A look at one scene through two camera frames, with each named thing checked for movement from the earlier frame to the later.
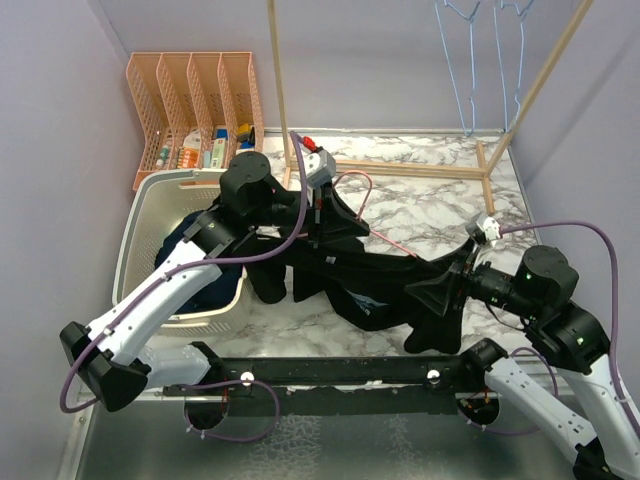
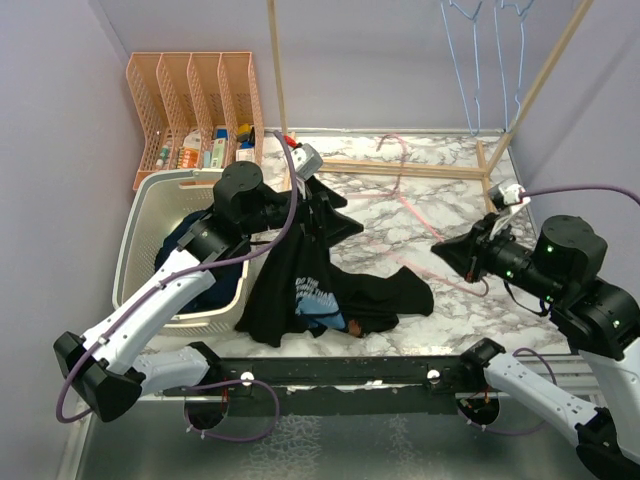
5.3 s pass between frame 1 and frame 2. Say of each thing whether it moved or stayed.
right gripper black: moved
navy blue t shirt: stayed
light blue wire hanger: stayed
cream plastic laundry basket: stayed
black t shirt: moved
